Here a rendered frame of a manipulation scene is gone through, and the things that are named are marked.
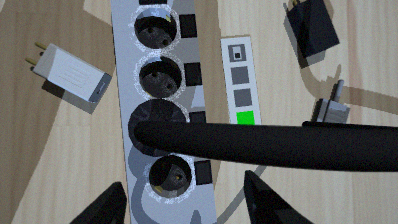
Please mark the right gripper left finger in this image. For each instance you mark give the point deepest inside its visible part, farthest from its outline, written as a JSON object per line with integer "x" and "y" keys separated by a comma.
{"x": 108, "y": 208}

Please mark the white diagram card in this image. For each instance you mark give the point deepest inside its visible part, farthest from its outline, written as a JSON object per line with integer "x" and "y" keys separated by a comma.
{"x": 240, "y": 81}

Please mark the black two-pin plug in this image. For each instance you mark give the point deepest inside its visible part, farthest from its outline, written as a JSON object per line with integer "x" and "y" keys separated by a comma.
{"x": 312, "y": 27}

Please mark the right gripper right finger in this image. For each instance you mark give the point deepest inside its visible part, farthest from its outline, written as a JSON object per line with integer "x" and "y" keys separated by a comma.
{"x": 265, "y": 206}

